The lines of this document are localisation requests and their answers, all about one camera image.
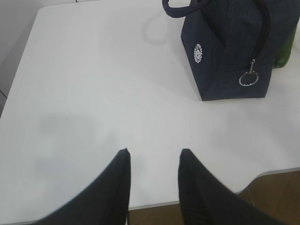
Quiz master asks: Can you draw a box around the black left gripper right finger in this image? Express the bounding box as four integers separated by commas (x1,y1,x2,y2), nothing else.
178,149,280,225

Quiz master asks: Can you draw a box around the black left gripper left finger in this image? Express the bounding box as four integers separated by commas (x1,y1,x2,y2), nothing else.
35,149,130,225

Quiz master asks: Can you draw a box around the dark blue lunch bag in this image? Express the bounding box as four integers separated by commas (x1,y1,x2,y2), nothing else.
162,0,300,101

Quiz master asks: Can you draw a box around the green cucumber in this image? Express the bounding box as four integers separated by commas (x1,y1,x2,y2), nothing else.
273,26,297,68

